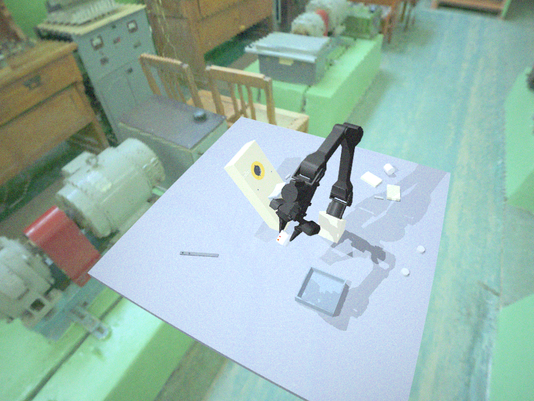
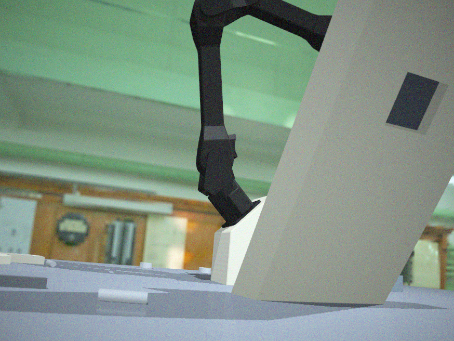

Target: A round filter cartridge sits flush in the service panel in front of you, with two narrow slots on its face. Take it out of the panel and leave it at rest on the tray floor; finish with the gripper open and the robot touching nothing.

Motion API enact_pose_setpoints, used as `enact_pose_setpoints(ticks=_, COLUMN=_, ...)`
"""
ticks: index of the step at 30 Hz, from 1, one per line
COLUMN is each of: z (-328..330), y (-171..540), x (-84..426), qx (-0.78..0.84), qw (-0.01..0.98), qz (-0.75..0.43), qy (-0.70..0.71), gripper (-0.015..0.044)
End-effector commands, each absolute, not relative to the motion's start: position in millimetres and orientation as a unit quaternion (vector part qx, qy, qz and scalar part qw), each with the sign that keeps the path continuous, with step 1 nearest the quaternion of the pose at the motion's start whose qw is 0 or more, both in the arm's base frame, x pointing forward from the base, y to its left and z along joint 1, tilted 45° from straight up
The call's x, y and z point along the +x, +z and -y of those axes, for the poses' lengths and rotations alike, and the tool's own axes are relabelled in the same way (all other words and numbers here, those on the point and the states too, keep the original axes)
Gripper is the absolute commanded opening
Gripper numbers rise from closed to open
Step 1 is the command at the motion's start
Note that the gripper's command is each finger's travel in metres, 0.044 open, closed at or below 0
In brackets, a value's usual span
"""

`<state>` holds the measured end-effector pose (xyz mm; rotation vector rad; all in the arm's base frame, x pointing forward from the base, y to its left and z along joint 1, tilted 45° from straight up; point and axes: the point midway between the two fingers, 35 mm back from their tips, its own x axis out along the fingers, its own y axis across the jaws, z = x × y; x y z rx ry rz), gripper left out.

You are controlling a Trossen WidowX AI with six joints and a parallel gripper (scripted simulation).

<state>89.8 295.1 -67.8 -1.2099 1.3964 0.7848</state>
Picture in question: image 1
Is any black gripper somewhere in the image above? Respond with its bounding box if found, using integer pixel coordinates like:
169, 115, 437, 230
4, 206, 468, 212
269, 198, 321, 241

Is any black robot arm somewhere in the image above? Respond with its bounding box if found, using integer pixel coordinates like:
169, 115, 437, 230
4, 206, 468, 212
278, 122, 364, 222

